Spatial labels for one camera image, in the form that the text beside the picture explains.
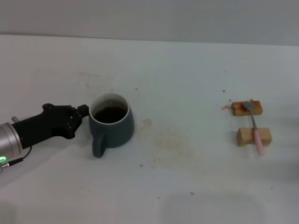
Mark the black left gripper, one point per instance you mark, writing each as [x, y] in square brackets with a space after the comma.
[44, 123]

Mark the dark grey ceramic cup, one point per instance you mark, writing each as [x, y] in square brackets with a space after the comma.
[116, 135]

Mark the coffee stained wooden block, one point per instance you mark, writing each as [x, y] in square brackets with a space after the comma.
[238, 110]

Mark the light wooden block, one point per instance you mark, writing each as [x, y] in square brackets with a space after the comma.
[245, 136]

